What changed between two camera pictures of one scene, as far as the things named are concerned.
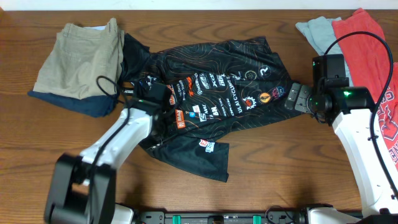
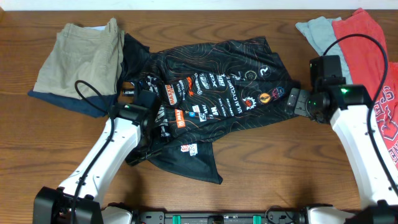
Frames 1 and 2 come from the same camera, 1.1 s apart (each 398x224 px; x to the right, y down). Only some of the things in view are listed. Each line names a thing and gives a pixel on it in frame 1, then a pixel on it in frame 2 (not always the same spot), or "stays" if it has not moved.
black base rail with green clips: (260, 217) stays
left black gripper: (151, 143) to (136, 158)
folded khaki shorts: (83, 63) stays
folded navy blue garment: (98, 106) stays
